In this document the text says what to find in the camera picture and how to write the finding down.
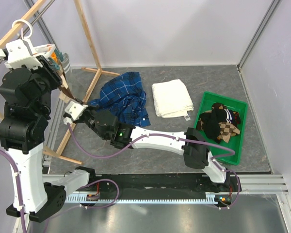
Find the white folded towel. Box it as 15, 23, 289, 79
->
152, 79, 194, 118

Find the black red argyle sock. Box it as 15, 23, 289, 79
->
212, 102, 242, 126

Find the blue plaid shirt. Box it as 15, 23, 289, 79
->
88, 71, 151, 127

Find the wooden drying rack frame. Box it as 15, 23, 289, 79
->
0, 0, 121, 166

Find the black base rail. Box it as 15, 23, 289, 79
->
78, 173, 242, 200

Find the grey white striped sock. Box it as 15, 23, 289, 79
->
62, 53, 70, 74

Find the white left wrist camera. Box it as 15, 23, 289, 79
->
0, 39, 43, 70

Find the green plastic tray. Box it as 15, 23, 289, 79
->
193, 91, 248, 166

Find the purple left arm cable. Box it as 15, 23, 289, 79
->
0, 145, 121, 233

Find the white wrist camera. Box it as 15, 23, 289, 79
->
0, 39, 43, 70
64, 101, 88, 125

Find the black white striped sock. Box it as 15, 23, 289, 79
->
199, 112, 220, 140

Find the white round sock hanger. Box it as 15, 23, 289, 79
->
12, 19, 56, 59

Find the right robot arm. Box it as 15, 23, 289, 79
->
68, 103, 230, 191

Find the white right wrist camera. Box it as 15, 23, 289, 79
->
64, 101, 88, 125

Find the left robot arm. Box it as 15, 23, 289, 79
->
0, 55, 97, 223

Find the brown cream striped sock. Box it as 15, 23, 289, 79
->
57, 63, 84, 103

